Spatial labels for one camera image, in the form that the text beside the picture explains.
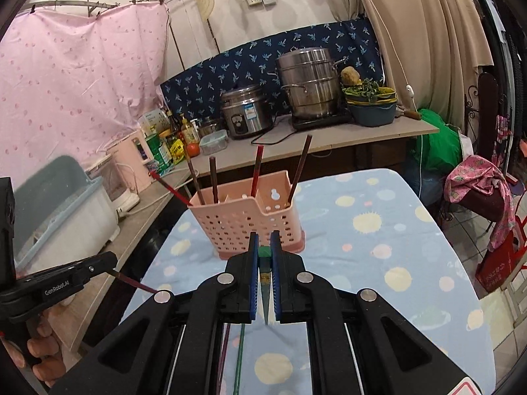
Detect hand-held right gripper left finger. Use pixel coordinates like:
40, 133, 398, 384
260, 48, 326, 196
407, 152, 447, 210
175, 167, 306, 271
49, 231, 260, 395

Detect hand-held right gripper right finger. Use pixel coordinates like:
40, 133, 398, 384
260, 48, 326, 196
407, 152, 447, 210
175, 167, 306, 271
270, 231, 478, 395

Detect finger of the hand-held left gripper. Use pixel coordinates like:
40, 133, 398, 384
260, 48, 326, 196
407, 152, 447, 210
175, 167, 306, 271
18, 251, 119, 287

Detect green chopstick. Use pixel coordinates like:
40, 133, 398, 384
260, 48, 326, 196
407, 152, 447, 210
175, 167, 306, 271
235, 324, 246, 395
259, 247, 273, 325

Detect dark red chopstick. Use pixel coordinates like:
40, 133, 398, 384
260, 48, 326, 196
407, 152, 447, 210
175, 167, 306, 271
109, 269, 159, 295
218, 324, 231, 395
287, 134, 314, 204

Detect pink perforated utensil basket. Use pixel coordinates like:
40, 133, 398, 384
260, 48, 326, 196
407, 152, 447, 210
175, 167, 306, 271
187, 170, 307, 261

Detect person's left hand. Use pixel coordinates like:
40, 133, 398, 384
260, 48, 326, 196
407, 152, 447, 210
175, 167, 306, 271
5, 320, 69, 388

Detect white tub with blue lid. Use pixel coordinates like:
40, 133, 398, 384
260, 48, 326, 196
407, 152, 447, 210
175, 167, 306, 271
12, 155, 121, 274

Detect white kitchen appliance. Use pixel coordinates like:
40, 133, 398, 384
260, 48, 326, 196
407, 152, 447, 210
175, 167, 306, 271
84, 154, 141, 219

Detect blue printed tablecloth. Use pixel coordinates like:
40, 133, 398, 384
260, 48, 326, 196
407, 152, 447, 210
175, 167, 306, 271
119, 169, 497, 395

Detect green can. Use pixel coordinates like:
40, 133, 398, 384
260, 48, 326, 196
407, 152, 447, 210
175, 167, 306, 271
146, 134, 174, 173

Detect clear food container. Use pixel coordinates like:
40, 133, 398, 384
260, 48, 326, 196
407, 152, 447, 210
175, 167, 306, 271
200, 129, 228, 155

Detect white packet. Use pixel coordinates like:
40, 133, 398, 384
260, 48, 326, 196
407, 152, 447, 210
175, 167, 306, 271
138, 109, 165, 136

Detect yellow oil bottle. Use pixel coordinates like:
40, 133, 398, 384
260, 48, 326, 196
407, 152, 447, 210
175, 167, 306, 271
181, 117, 200, 157

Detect small steel pot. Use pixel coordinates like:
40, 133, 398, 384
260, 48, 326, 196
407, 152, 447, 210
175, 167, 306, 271
198, 117, 225, 136

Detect steel rice cooker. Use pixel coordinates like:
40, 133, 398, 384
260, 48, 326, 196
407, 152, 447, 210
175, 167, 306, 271
220, 85, 274, 140

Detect black induction cooker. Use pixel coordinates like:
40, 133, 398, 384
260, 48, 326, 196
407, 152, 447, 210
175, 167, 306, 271
291, 112, 354, 131

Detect pink dotted sheet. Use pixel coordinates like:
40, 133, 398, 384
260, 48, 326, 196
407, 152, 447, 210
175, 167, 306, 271
0, 0, 169, 182

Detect blue basin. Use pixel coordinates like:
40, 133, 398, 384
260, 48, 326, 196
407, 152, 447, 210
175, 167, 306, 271
348, 101, 398, 127

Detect steel steamer pot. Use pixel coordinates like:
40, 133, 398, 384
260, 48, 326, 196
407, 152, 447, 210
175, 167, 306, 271
275, 48, 347, 120

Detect green leafy vegetables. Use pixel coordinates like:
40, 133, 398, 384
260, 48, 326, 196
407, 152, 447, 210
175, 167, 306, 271
342, 78, 381, 99

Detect green plastic bag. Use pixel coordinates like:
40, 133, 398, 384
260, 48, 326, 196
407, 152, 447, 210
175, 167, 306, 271
405, 109, 464, 182

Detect navy floral cloth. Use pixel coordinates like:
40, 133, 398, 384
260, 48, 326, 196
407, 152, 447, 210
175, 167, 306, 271
160, 20, 385, 122

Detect brown root vegetable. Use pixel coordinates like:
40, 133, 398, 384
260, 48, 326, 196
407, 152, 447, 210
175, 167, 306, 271
340, 66, 362, 87

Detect pink floral cloth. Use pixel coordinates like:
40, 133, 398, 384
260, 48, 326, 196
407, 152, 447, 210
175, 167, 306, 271
445, 155, 515, 251

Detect red shopping bag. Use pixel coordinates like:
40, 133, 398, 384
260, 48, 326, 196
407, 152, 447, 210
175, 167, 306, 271
475, 230, 527, 293

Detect dark wooden chair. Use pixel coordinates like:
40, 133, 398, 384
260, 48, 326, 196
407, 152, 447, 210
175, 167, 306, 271
465, 73, 511, 161

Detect beige curtain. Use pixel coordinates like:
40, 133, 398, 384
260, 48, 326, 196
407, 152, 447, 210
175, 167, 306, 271
350, 0, 495, 120

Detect rack of hanging clothes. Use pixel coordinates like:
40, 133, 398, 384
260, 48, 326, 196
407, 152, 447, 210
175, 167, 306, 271
453, 0, 527, 132

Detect black power cable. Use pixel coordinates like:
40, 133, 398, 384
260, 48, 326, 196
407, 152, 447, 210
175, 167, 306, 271
251, 125, 297, 145

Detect white cord with switch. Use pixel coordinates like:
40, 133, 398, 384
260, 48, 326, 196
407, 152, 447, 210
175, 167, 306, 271
350, 0, 421, 112

